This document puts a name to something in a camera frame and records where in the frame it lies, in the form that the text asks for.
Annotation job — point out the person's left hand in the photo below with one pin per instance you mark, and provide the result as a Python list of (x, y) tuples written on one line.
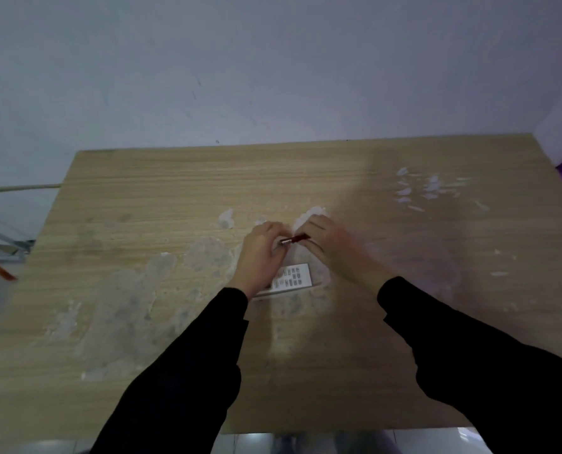
[(258, 260)]

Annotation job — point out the person's right hand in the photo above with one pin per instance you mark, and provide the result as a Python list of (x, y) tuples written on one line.
[(340, 252)]

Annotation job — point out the person's left fingers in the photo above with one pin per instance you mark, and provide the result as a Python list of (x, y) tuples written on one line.
[(274, 231)]

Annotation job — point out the person's right fingers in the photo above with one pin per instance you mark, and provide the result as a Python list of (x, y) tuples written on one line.
[(311, 229)]

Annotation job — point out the person's left forearm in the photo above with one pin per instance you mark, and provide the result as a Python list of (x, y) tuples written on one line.
[(181, 373)]

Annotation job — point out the person's right forearm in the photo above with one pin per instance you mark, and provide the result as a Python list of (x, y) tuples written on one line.
[(484, 368)]

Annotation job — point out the white remote control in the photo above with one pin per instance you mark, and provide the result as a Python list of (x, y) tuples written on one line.
[(290, 280)]

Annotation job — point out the grey metal rack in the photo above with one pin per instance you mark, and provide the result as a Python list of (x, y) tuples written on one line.
[(7, 238)]

